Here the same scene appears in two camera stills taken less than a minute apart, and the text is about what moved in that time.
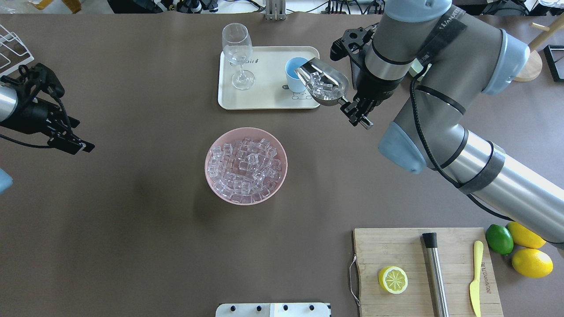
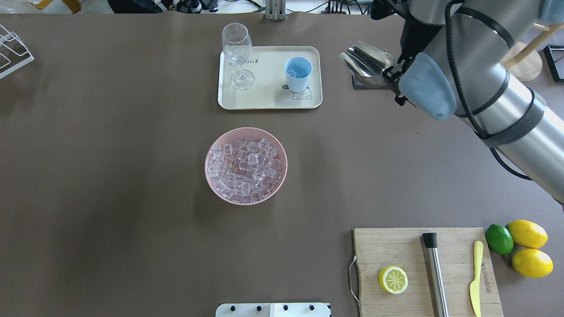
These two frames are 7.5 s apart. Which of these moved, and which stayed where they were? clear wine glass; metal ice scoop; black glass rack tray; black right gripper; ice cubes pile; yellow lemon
Moved: black right gripper; metal ice scoop
Stayed: clear wine glass; yellow lemon; black glass rack tray; ice cubes pile
